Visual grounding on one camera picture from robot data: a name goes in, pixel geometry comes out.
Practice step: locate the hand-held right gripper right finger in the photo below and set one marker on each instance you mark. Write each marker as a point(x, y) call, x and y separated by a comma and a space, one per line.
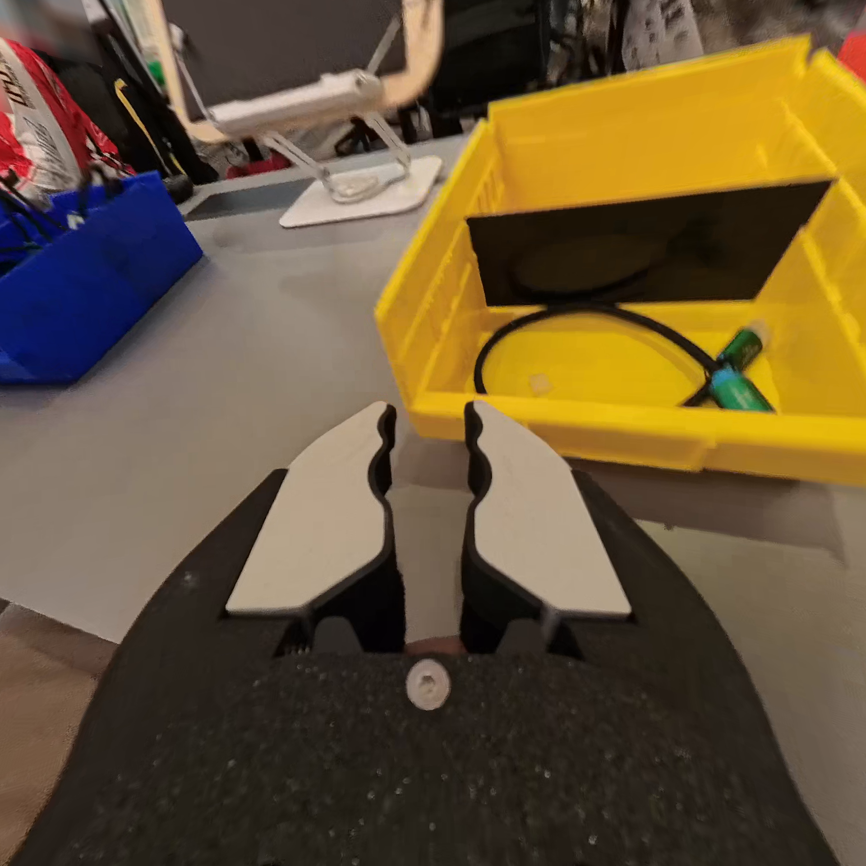
point(541, 528)

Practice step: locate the blue storage bin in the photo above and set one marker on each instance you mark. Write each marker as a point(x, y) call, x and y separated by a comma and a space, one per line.
point(101, 291)

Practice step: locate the printed white sheet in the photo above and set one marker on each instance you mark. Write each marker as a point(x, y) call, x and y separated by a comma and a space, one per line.
point(660, 30)

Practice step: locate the white tablet stand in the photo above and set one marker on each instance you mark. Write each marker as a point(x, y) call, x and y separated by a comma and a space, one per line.
point(379, 196)

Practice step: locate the red box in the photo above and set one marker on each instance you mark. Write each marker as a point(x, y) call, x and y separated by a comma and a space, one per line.
point(257, 168)

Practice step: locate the wood framed black board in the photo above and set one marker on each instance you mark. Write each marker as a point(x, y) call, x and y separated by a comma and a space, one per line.
point(270, 40)

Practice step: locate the black office chair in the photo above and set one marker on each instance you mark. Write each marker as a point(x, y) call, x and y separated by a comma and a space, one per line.
point(500, 54)

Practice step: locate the person in red white jacket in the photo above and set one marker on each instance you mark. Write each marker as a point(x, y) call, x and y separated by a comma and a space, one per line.
point(40, 122)

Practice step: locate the black bag yellow trim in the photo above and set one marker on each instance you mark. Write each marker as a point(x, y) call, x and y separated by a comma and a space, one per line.
point(101, 108)

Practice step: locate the black pouch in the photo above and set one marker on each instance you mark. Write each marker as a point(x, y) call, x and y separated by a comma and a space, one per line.
point(179, 188)

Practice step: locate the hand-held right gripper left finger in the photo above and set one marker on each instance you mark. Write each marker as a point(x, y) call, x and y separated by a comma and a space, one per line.
point(318, 528)

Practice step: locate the yellow storage bin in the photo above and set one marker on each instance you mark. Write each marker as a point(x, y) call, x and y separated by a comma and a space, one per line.
point(609, 433)

